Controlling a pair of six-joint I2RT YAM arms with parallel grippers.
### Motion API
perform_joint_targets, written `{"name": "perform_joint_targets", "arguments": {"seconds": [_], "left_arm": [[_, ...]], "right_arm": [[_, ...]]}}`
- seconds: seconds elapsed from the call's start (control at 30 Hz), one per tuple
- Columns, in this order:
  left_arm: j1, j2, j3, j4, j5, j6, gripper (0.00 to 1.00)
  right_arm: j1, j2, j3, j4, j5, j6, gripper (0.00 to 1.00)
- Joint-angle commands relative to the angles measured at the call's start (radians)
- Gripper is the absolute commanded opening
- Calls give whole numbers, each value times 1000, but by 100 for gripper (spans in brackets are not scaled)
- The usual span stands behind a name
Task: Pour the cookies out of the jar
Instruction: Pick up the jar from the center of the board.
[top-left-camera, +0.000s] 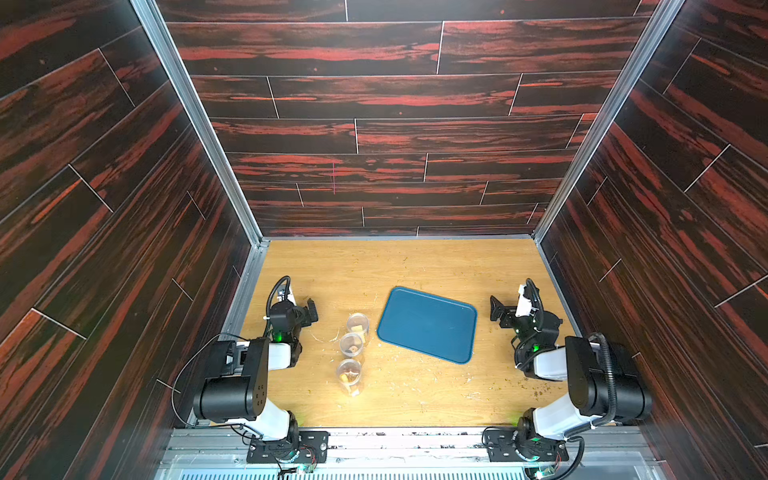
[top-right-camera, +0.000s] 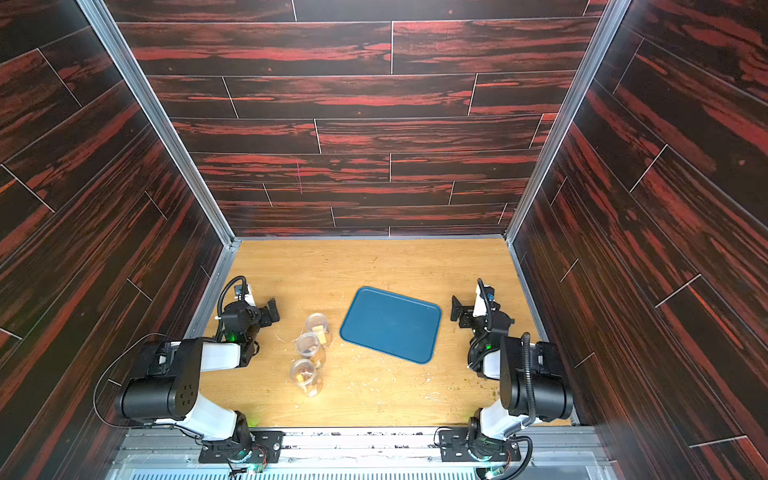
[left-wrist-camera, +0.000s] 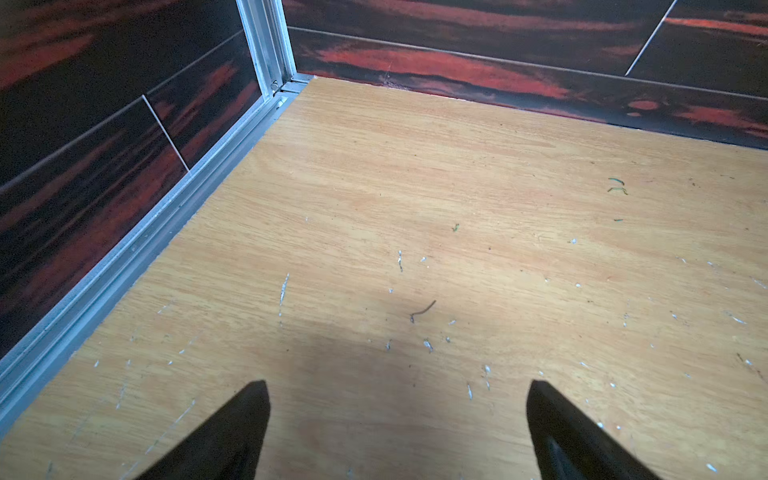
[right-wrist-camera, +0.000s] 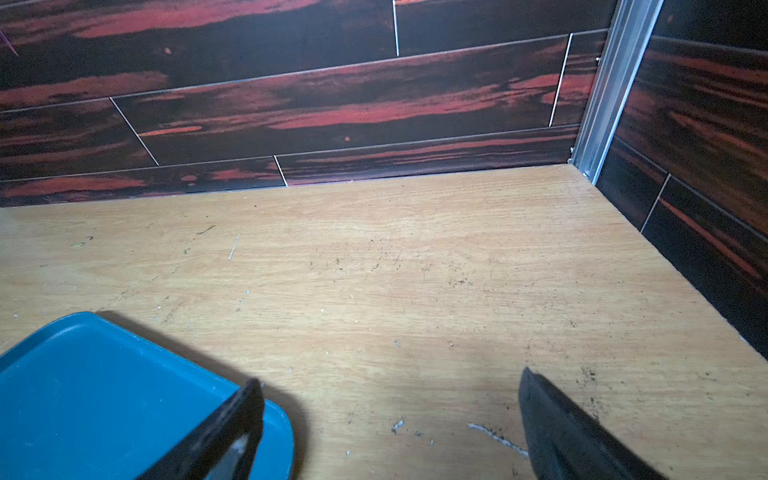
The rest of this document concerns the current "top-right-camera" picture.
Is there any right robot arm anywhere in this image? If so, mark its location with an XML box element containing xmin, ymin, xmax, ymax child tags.
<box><xmin>434</xmin><ymin>281</ymin><xmax>573</xmax><ymax>479</ymax></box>

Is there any teal plastic tray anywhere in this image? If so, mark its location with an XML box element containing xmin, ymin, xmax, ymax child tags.
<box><xmin>340</xmin><ymin>286</ymin><xmax>442</xmax><ymax>365</ymax></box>

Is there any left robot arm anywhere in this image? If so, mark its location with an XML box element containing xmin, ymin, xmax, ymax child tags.
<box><xmin>115</xmin><ymin>276</ymin><xmax>283</xmax><ymax>469</ymax></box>

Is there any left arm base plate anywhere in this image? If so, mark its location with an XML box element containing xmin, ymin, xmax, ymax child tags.
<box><xmin>198</xmin><ymin>429</ymin><xmax>285</xmax><ymax>465</ymax></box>

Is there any middle clear jar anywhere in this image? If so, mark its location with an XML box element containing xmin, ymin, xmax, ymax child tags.
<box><xmin>295</xmin><ymin>333</ymin><xmax>326</xmax><ymax>368</ymax></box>

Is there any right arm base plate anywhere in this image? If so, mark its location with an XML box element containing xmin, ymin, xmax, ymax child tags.
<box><xmin>433</xmin><ymin>427</ymin><xmax>522</xmax><ymax>463</ymax></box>

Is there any clear jar with cookies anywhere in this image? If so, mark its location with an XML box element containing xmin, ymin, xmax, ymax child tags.
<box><xmin>305</xmin><ymin>312</ymin><xmax>332</xmax><ymax>347</ymax></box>

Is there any near clear jar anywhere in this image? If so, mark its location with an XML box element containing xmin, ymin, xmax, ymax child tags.
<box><xmin>289</xmin><ymin>358</ymin><xmax>323</xmax><ymax>397</ymax></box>

